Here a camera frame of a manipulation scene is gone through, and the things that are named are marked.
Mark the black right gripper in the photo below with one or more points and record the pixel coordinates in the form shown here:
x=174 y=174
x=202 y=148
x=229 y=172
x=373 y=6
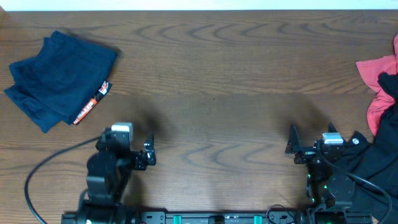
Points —
x=306 y=154

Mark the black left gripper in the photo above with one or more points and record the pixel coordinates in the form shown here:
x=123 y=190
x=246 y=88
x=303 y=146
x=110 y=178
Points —
x=138 y=159

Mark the navy blue shorts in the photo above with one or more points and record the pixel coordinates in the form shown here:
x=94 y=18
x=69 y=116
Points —
x=65 y=74

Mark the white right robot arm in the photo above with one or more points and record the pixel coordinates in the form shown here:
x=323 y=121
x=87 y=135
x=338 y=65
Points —
x=331 y=191

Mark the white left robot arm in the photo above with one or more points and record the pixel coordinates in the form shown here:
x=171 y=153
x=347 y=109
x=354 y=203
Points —
x=109 y=171

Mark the black garment with logo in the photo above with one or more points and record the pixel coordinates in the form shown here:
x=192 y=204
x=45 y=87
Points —
x=377 y=163

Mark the red garment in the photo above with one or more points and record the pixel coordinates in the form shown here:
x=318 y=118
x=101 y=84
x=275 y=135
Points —
x=369 y=71

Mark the folded navy shorts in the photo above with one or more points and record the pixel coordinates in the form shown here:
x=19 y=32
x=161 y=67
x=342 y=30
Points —
x=41 y=115

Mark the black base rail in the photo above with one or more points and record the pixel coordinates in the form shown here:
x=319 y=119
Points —
x=276 y=216

